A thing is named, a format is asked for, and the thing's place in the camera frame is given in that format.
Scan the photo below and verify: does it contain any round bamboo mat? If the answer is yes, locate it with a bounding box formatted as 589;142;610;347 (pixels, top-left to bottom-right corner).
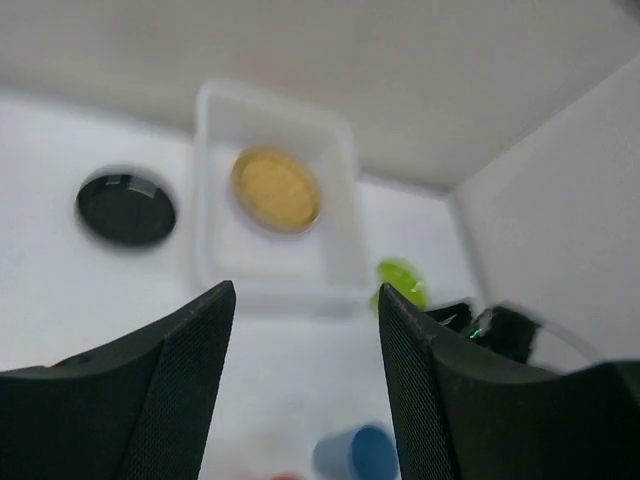
230;146;322;234

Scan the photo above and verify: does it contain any white plastic bin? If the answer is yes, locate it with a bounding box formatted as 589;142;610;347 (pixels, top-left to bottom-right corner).
193;79;373;317

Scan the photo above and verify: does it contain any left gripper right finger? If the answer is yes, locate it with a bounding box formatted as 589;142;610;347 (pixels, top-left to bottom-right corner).
378;285;639;479

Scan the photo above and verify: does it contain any green plate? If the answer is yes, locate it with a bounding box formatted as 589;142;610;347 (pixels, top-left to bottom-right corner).
376;257;430;310

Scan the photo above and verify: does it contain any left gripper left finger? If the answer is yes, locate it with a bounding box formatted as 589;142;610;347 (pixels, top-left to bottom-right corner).
1;281;236;479

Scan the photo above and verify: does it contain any blue cup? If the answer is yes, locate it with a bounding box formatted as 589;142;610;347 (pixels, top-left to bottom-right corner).
312;424;399;480

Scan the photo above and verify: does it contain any black plate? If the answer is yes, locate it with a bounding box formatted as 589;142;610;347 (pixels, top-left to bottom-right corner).
75;169;179;249

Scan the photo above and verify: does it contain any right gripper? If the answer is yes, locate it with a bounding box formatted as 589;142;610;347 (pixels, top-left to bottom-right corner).
424;299;541;364

